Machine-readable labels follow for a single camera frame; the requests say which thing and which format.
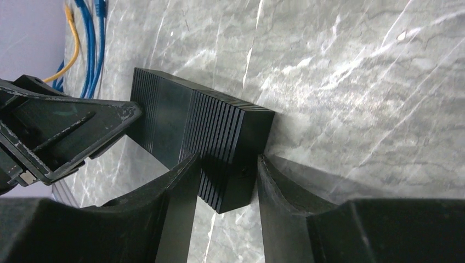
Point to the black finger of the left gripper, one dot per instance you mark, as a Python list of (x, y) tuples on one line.
[(47, 135)]

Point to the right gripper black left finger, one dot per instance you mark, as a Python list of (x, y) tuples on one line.
[(152, 223)]

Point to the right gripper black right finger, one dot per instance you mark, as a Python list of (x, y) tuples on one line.
[(299, 226)]

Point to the black network switch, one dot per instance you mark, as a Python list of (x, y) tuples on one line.
[(181, 117)]

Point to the blue ethernet cable long loop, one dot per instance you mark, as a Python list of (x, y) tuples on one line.
[(100, 7)]

